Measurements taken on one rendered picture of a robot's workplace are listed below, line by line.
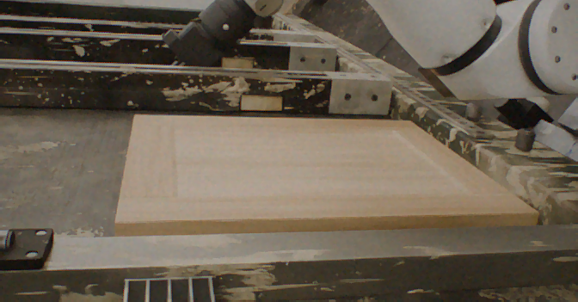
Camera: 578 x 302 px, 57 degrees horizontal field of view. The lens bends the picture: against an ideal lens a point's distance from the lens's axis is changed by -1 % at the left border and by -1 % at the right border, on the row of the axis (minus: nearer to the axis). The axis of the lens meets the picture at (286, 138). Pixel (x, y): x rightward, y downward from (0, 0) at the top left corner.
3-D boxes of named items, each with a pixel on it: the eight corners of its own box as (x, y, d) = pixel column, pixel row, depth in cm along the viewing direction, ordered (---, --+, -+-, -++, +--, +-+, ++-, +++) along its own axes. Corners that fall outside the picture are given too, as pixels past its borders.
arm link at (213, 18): (205, 77, 111) (248, 38, 110) (209, 89, 102) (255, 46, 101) (161, 33, 106) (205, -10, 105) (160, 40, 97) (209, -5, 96)
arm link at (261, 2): (250, 41, 106) (293, 3, 105) (230, 21, 96) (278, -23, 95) (217, 5, 109) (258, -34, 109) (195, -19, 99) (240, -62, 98)
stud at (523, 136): (535, 152, 76) (539, 132, 75) (519, 152, 76) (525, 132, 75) (524, 146, 79) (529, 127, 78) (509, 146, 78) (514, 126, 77)
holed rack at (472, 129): (493, 138, 81) (494, 134, 81) (476, 138, 80) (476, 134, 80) (279, 14, 233) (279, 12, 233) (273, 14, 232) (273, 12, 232)
